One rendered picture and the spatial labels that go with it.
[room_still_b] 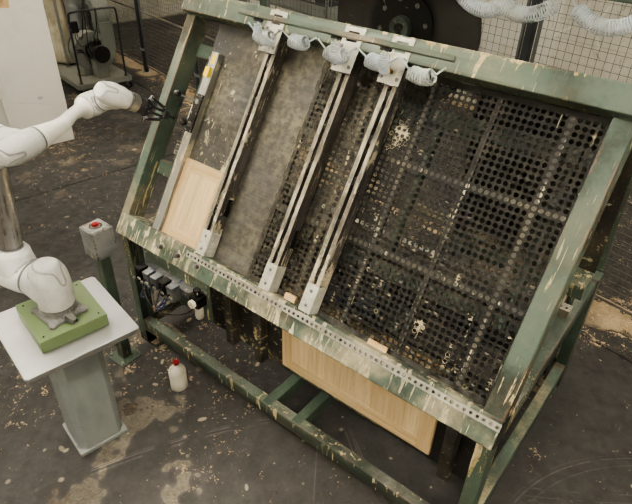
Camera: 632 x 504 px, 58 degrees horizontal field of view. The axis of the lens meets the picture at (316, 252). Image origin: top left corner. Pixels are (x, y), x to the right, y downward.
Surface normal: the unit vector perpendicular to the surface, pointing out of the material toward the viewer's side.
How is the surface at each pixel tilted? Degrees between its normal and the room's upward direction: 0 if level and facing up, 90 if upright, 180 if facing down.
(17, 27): 90
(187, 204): 58
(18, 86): 90
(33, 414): 0
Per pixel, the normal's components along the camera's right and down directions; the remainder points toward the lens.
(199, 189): -0.51, -0.07
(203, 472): 0.03, -0.82
